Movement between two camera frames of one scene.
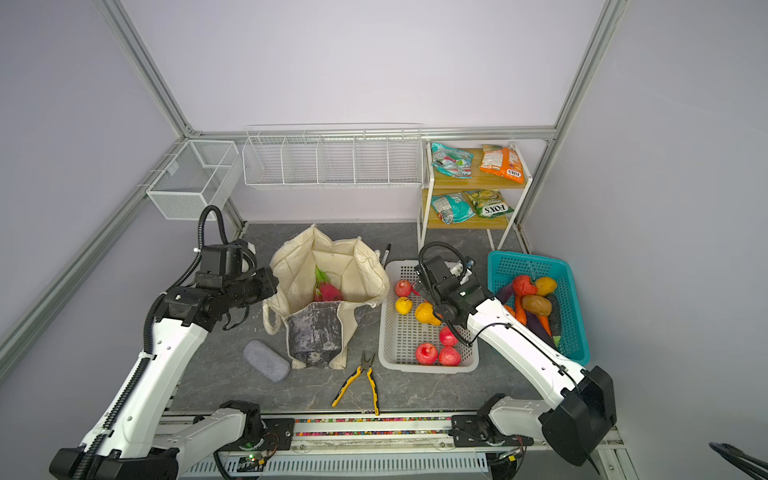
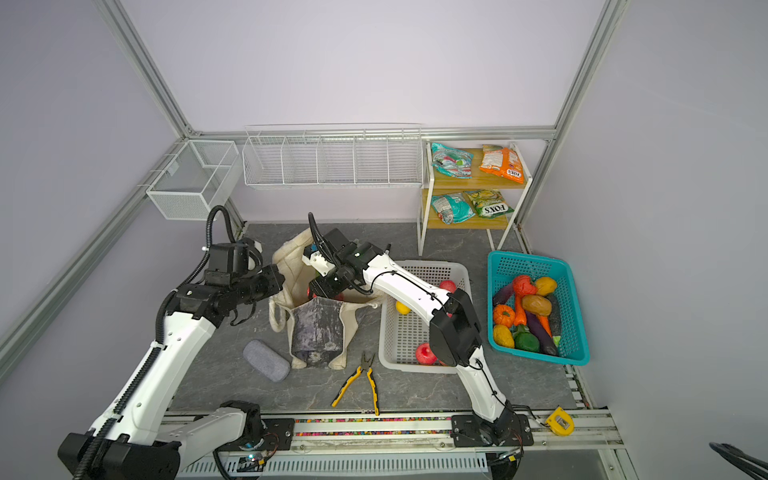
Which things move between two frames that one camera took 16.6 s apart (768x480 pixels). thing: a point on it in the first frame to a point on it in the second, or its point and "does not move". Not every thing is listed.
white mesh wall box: [198, 177] does not move
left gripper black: [269, 283] does not move
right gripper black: [421, 288] to [323, 289]
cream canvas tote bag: [318, 333] does not move
